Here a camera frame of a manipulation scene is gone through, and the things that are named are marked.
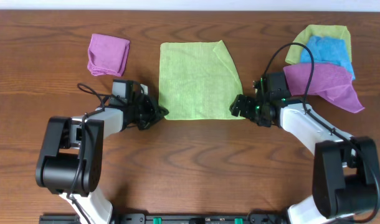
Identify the light green cloth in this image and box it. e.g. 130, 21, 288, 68
159, 40, 243, 121

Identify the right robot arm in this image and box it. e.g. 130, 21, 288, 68
229, 73, 380, 223

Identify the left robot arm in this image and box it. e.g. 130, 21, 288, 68
36, 80, 169, 223

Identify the olive green cloth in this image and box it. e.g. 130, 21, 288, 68
285, 24, 353, 65

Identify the unfolded purple cloth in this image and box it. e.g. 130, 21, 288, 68
283, 63, 364, 113

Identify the folded purple cloth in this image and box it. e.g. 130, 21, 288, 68
87, 34, 130, 77

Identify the blue cloth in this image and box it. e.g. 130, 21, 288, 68
306, 35, 356, 80

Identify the right black cable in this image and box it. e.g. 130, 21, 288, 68
261, 42, 380, 223

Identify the black cable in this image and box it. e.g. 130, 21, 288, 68
261, 42, 380, 223
65, 82, 147, 224

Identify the left black cable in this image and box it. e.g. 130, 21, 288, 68
65, 82, 147, 224

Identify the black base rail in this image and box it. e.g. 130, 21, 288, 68
39, 212, 290, 224

